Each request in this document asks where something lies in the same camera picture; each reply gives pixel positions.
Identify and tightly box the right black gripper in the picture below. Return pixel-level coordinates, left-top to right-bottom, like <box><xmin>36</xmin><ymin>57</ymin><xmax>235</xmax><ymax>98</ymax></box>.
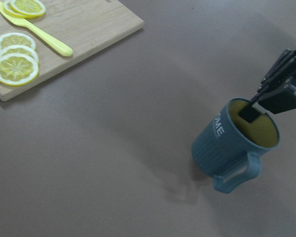
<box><xmin>239</xmin><ymin>49</ymin><xmax>296</xmax><ymax>123</ymax></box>

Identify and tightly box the dark blue mug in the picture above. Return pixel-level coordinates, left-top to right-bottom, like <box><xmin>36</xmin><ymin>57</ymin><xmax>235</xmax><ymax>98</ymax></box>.
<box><xmin>191</xmin><ymin>98</ymin><xmax>280</xmax><ymax>194</ymax></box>

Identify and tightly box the wooden cutting board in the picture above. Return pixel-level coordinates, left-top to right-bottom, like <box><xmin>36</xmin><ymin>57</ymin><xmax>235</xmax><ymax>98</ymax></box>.
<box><xmin>0</xmin><ymin>0</ymin><xmax>144</xmax><ymax>101</ymax></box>

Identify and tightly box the yellow plastic knife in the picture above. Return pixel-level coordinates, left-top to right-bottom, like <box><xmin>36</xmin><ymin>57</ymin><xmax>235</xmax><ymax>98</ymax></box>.
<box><xmin>0</xmin><ymin>1</ymin><xmax>73</xmax><ymax>57</ymax></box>

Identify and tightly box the middle lemon slice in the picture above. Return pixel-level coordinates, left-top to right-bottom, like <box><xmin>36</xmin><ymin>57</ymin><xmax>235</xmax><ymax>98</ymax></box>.
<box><xmin>0</xmin><ymin>45</ymin><xmax>39</xmax><ymax>62</ymax></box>

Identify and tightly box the lemon slice under knife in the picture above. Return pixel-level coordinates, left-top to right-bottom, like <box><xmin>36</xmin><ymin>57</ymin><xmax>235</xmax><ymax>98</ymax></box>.
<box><xmin>10</xmin><ymin>0</ymin><xmax>46</xmax><ymax>18</ymax></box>
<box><xmin>3</xmin><ymin>0</ymin><xmax>26</xmax><ymax>18</ymax></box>

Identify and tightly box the lemon slice near handle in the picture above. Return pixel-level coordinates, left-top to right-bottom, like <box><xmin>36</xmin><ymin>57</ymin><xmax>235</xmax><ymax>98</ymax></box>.
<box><xmin>0</xmin><ymin>53</ymin><xmax>39</xmax><ymax>86</ymax></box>

